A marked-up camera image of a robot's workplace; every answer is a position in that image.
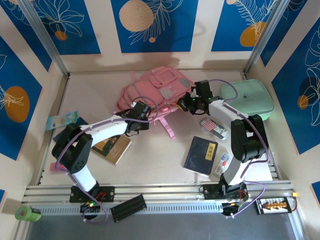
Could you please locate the flag print pencil case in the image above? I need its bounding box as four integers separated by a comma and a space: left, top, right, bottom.
199, 116, 230, 141

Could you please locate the pink student backpack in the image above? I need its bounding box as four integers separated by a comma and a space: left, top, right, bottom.
113, 66, 196, 141

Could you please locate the brown portrait cover book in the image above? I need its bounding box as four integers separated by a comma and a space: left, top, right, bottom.
91, 134, 133, 166

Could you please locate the blue book with yellow label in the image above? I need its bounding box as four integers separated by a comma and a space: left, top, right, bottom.
180, 136, 219, 178

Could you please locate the plain dark blue book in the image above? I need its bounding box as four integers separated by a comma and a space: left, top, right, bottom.
53, 116, 89, 145

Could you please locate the light blue tissue pack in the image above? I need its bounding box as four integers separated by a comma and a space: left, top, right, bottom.
46, 111, 80, 131

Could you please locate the mint green zip pouch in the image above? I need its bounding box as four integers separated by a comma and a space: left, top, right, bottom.
219, 79, 275, 122

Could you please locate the clear packet with red label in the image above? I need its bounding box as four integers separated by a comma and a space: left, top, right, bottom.
214, 151, 231, 176

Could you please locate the black ridged block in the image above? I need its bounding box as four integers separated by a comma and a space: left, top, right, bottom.
110, 194, 148, 223

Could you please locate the electronics board with green LED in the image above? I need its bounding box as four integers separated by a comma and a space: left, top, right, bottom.
79, 201, 101, 215

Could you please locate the electronics board with orange LED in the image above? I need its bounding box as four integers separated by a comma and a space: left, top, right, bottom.
221, 197, 250, 217

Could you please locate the black power distribution board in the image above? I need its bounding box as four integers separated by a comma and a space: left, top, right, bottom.
254, 196, 293, 215

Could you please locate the green tape roll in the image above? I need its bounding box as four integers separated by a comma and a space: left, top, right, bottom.
14, 206, 43, 223

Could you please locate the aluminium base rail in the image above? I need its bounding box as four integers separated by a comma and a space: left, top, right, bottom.
22, 180, 293, 204

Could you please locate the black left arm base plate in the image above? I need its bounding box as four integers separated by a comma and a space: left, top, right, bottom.
69, 186, 115, 203

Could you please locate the aluminium side rail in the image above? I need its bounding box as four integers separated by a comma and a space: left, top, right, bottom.
241, 71, 280, 181
35, 74, 71, 186

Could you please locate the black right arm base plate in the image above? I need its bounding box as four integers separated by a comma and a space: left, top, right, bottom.
199, 183, 248, 201

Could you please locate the grey slotted cable duct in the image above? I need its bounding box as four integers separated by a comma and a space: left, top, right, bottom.
39, 201, 223, 216

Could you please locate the aluminium frame post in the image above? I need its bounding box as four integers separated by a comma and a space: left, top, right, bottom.
18, 0, 70, 77
242, 0, 293, 76

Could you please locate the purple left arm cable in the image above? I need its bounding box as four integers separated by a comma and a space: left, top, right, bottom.
54, 96, 161, 225

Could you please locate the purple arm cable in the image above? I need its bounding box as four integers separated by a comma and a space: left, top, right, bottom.
209, 78, 271, 218
54, 96, 161, 225

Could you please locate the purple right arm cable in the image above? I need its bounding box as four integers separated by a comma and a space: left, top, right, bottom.
209, 78, 271, 218

